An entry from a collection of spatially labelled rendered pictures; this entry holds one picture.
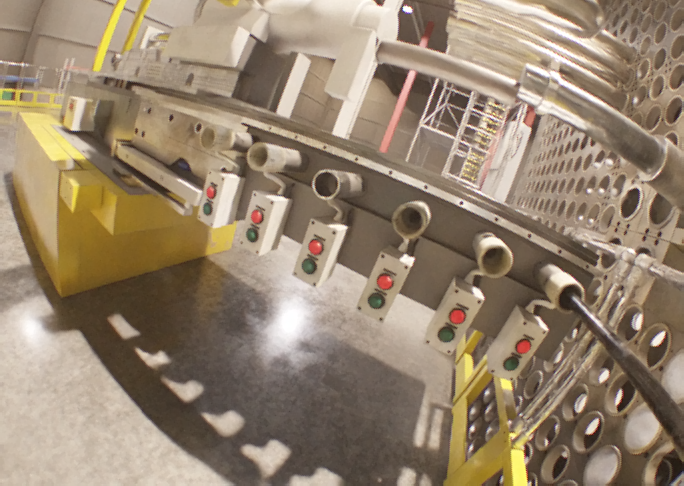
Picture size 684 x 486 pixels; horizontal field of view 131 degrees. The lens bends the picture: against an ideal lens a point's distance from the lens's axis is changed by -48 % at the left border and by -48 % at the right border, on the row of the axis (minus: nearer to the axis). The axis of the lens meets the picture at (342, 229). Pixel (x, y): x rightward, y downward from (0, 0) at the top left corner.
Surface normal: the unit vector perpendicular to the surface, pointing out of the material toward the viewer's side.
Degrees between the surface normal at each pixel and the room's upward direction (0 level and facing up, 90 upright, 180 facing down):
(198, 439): 0
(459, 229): 90
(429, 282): 90
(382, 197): 90
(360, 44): 90
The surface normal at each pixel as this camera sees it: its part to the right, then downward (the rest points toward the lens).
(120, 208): 0.87, 0.41
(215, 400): 0.35, -0.90
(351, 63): -0.35, 0.13
